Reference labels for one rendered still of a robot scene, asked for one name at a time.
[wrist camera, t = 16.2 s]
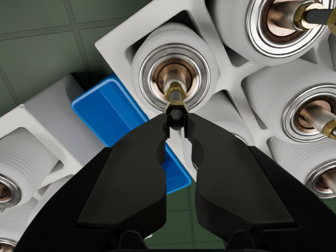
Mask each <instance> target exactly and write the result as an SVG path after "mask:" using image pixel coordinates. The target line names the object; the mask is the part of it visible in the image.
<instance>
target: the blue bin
mask: <svg viewBox="0 0 336 252"><path fill-rule="evenodd" d="M71 108H72V110H73V111H74V112H75V113H76V114H77V116H78V117H79V118H80V119H81V120H82V121H83V122H84V123H85V124H86V125H87V126H88V127H89V129H90V130H91V131H92V132H93V133H94V134H95V135H96V136H97V137H98V138H99V139H100V140H101V142H102V143H103V144H104V145H105V146H106V147H112V146H113V145H114V144H115V143H116V142H117V141H118V140H120V139H121V138H122V137H123V136H124V135H126V134H127V133H128V132H130V131H131V130H133V129H135V128H136V127H138V126H140V125H141V124H143V123H145V122H147V121H149V120H150V119H149V117H148V116H147V115H146V113H144V111H143V110H142V109H141V107H140V106H139V105H138V103H137V102H136V101H135V99H134V98H133V96H132V95H131V94H130V92H129V91H128V90H127V88H126V87H125V86H124V84H123V83H122V82H121V80H120V79H119V78H118V76H117V75H116V74H115V72H113V73H111V74H110V75H108V76H106V77H105V78H103V79H102V80H100V81H99V82H97V83H96V84H95V85H94V86H93V87H91V88H90V89H89V90H87V91H86V92H84V93H83V94H81V95H79V96H78V97H76V98H75V99H74V100H73V101H72V102H71ZM162 168H163V169H164V170H165V172H166V194H170V193H172V192H175V191H177V190H180V189H182V188H184V187H187V186H189V185H190V184H191V183H192V177H191V175H190V174H189V172H188V171H187V169H186V168H185V166H184V165H183V164H182V163H181V161H180V160H179V159H178V157H177V156H176V155H175V153H174V152H173V151H172V149H171V148H170V146H169V145H168V144H167V142H165V162H164V163H163V164H162Z"/></svg>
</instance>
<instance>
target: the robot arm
mask: <svg viewBox="0 0 336 252"><path fill-rule="evenodd" d="M183 121H184V125H183V129H184V138H187V139H188V140H189V141H190V143H191V144H192V149H191V160H192V161H193V162H194V163H195V165H196V166H197V167H198V170H197V173H196V187H195V208H196V216H197V221H198V223H199V224H200V225H201V226H202V227H203V228H204V229H206V230H208V231H209V232H211V233H213V234H214V235H216V236H218V237H219V238H221V239H222V241H223V244H224V248H225V249H148V247H147V245H146V244H145V242H144V239H145V238H147V237H148V236H150V235H151V234H153V233H154V232H156V231H157V230H159V229H161V228H162V227H163V226H164V225H165V223H166V220H167V186H166V171H165V170H164V169H163V168H162V164H163V163H164V162H165V161H166V146H165V142H166V140H167V139H170V114H166V113H161V114H159V115H157V116H155V117H153V118H152V119H150V120H148V121H146V122H145V123H143V124H141V125H139V126H138V127H136V128H134V129H133V130H131V131H130V132H128V133H127V134H126V135H124V136H123V137H122V138H121V139H120V140H118V141H117V142H116V143H115V144H114V145H113V146H112V147H104V148H103V149H102V150H101V151H100V152H99V153H98V154H97V155H96V156H95V157H94V158H92V159H91V160H90V161H89V162H88V163H87V164H86V165H85V166H84V167H83V168H82V169H80V170H79V171H78V172H77V173H76V174H75V175H74V176H73V177H72V178H71V179H70V180H68V181H67V182H66V183H65V184H64V185H63V186H62V187H61V188H60V189H59V190H58V191H57V192H56V193H55V194H54V195H53V196H52V197H51V198H50V199H49V200H48V201H47V202H46V204H45V205H44V206H43V207H42V208H41V210H40V211H39V212H38V213H37V215H36V216H35V217H34V219H33V220H32V221H31V223H30V224H29V226H28V227H27V228H26V230H25V231H24V233H23V235H22V236H21V238H20V239H19V241H18V243H17V244H16V246H15V248H14V250H13V252H336V214H335V213H334V212H333V211H332V210H331V209H330V208H329V207H328V206H327V205H326V204H325V203H324V202H323V201H322V200H321V199H320V198H319V197H318V196H317V195H316V194H315V193H314V192H312V191H311V190H310V189H309V188H308V187H306V186H305V185H304V184H303V183H302V182H300V181H299V180H298V179H296V178H295V177H294V176H293V175H291V174H290V173H289V172H288V171H286V170H285V169H284V168H283V167H281V166H280V165H279V164H278V163H276V162H275V161H274V160H272V159H271V158H270V157H269V156H267V155H266V154H265V153H264V152H262V151H261V150H260V149H259V148H257V147H256V146H255V145H252V146H247V145H246V144H245V143H244V142H243V141H242V140H240V139H239V138H238V137H237V136H235V135H234V134H232V133H231V132H229V131H228V130H226V129H224V128H223V127H221V126H219V125H217V124H215V123H213V122H211V121H209V120H207V119H205V118H203V117H201V116H199V115H197V114H195V113H188V114H184V115H183Z"/></svg>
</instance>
